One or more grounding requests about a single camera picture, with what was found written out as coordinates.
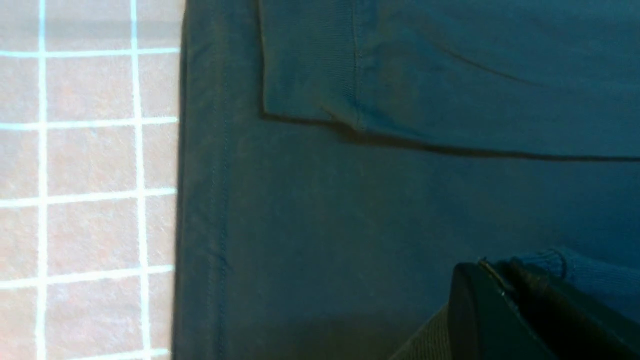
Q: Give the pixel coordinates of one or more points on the gray long-sleeved shirt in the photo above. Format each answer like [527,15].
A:
[338,159]

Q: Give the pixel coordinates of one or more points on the pink checkered tablecloth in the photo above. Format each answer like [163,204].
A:
[88,154]

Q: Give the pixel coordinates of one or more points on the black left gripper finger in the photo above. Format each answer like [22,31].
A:
[511,311]

